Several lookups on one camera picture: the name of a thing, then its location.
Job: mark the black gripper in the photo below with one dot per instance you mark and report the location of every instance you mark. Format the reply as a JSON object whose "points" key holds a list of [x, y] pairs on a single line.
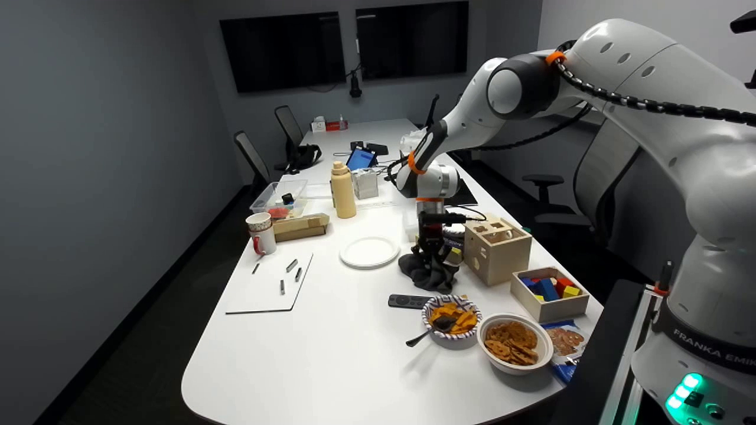
{"points": [[434, 227]]}

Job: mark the black towel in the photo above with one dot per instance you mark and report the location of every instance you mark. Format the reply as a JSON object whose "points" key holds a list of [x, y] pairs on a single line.
{"points": [[428, 273]]}

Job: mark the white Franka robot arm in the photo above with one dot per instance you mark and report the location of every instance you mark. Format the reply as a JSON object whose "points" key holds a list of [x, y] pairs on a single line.
{"points": [[694, 155]]}

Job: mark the yellow block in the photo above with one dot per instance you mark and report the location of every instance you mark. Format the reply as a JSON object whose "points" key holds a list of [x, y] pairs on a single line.
{"points": [[453, 253]]}

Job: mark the blue patterned paper plate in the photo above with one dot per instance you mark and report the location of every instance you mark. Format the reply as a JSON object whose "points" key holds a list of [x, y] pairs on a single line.
{"points": [[457, 232]]}

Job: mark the grey remote control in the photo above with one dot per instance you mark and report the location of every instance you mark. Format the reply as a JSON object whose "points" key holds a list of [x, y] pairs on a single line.
{"points": [[411, 301]]}

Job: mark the wooden shape sorter box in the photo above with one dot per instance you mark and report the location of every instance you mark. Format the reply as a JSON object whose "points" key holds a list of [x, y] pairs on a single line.
{"points": [[498, 250]]}

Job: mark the white round plate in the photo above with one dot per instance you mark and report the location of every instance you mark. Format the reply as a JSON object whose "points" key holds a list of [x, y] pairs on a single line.
{"points": [[370, 253]]}

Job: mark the blue striped bowl of chips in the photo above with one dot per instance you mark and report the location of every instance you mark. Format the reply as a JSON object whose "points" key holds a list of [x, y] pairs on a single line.
{"points": [[457, 319]]}

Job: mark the metal spoon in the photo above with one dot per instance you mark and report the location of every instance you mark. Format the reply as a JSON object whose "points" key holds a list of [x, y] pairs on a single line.
{"points": [[421, 335]]}

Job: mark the white square holder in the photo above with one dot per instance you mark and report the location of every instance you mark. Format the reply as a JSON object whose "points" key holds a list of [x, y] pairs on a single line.
{"points": [[368, 185]]}

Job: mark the tan squeeze bottle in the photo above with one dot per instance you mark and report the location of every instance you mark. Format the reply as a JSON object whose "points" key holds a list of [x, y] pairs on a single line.
{"points": [[343, 191]]}

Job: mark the white tissue box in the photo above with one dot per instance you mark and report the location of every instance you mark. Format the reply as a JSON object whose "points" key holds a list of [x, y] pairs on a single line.
{"points": [[407, 142]]}

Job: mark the blue tablet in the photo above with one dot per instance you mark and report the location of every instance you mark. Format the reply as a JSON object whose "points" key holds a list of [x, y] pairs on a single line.
{"points": [[362, 159]]}

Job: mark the black flat case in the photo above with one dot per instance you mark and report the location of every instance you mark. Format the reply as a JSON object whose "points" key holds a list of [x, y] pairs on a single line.
{"points": [[376, 149]]}

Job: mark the white bowl of pretzels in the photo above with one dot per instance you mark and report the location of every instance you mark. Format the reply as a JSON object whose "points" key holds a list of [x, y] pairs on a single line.
{"points": [[516, 343]]}

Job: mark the wooden tray of blocks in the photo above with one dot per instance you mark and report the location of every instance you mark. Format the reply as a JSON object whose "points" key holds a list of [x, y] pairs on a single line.
{"points": [[551, 303]]}

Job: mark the black round device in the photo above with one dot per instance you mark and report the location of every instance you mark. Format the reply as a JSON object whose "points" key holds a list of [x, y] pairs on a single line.
{"points": [[357, 147]]}

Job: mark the brown cracker box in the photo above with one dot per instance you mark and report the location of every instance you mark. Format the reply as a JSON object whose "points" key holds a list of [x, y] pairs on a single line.
{"points": [[301, 227]]}

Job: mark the blue snack packet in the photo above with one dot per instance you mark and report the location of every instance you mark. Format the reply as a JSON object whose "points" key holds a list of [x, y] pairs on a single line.
{"points": [[569, 343]]}

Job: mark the small red item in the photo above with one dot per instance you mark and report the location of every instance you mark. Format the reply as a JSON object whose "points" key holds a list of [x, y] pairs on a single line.
{"points": [[279, 212]]}

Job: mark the red flat item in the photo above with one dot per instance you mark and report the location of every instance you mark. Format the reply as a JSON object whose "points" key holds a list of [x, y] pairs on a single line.
{"points": [[337, 123]]}

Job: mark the black bag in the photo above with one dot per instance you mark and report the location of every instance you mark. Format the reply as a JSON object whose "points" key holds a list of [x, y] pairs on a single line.
{"points": [[304, 155]]}

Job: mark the clear plastic container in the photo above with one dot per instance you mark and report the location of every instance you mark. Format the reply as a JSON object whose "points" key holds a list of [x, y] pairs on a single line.
{"points": [[274, 191]]}

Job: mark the white jar with red label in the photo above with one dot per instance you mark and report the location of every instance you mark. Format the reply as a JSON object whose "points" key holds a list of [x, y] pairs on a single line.
{"points": [[261, 233]]}

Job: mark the small white box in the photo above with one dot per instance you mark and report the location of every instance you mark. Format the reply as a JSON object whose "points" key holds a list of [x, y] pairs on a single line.
{"points": [[318, 123]]}

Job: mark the black mesh office chair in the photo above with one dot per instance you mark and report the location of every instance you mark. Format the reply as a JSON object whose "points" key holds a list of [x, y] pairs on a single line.
{"points": [[252, 155], [592, 178], [290, 123]]}

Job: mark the white flat board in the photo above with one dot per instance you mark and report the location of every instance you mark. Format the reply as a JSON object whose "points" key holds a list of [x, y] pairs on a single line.
{"points": [[263, 295]]}

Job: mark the black robot stand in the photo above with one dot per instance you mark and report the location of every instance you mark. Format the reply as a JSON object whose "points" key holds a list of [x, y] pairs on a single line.
{"points": [[592, 369]]}

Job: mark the black wall device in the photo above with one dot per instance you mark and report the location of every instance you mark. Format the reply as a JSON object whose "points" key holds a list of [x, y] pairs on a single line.
{"points": [[356, 85]]}

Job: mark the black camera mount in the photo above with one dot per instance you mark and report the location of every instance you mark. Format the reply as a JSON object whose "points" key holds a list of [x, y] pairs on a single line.
{"points": [[747, 22]]}

